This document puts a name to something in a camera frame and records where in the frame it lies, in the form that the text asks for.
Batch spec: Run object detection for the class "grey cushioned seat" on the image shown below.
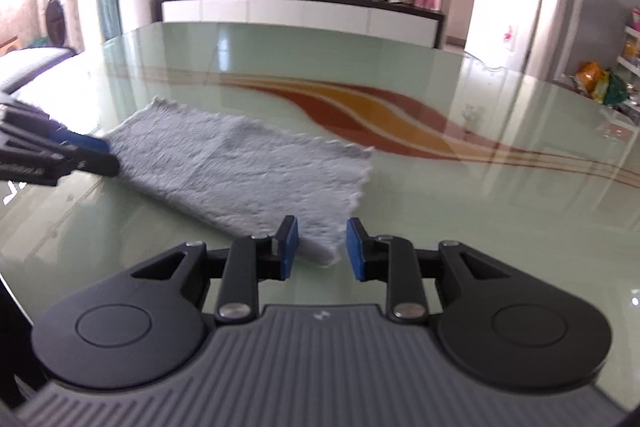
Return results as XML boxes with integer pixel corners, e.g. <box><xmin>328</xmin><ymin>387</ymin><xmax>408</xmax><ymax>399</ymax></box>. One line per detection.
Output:
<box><xmin>0</xmin><ymin>47</ymin><xmax>81</xmax><ymax>94</ymax></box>

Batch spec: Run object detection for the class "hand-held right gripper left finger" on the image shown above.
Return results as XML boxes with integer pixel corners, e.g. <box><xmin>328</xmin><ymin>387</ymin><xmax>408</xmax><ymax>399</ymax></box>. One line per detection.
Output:
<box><xmin>130</xmin><ymin>215</ymin><xmax>300</xmax><ymax>326</ymax></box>

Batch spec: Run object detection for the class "washing machine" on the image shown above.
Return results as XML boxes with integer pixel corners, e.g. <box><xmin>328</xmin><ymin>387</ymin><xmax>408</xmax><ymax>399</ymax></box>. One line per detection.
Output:
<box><xmin>35</xmin><ymin>0</ymin><xmax>81</xmax><ymax>52</ymax></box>

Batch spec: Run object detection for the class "grey fluffy towel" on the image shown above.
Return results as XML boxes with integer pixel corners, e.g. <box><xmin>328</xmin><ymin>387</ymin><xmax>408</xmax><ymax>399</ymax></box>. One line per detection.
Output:
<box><xmin>102</xmin><ymin>96</ymin><xmax>375</xmax><ymax>267</ymax></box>

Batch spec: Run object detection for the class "orange snack bag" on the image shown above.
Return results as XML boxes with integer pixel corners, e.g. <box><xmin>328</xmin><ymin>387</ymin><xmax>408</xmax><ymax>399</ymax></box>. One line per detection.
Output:
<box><xmin>575</xmin><ymin>62</ymin><xmax>608</xmax><ymax>102</ymax></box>

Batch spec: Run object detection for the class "white snack shelf rack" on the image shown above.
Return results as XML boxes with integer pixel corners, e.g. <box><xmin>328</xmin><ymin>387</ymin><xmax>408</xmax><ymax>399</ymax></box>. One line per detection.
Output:
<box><xmin>617</xmin><ymin>7</ymin><xmax>640</xmax><ymax>72</ymax></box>

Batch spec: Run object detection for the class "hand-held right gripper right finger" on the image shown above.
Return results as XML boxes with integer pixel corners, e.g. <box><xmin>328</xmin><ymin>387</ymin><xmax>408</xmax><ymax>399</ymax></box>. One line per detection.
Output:
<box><xmin>346</xmin><ymin>217</ymin><xmax>509</xmax><ymax>324</ymax></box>

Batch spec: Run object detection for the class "white long tv cabinet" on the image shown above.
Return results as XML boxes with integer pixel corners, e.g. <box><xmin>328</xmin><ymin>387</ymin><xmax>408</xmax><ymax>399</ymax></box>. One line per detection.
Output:
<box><xmin>160</xmin><ymin>0</ymin><xmax>446</xmax><ymax>50</ymax></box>

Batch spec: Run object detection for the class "green snack bag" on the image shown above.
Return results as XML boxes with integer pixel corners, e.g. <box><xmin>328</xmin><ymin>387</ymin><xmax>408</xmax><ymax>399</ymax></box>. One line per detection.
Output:
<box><xmin>605</xmin><ymin>69</ymin><xmax>628</xmax><ymax>108</ymax></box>

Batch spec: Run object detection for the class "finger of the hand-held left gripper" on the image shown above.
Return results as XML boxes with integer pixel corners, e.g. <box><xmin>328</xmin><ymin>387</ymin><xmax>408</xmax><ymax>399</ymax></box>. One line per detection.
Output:
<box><xmin>0</xmin><ymin>146</ymin><xmax>121</xmax><ymax>186</ymax></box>
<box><xmin>0</xmin><ymin>104</ymin><xmax>111</xmax><ymax>154</ymax></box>

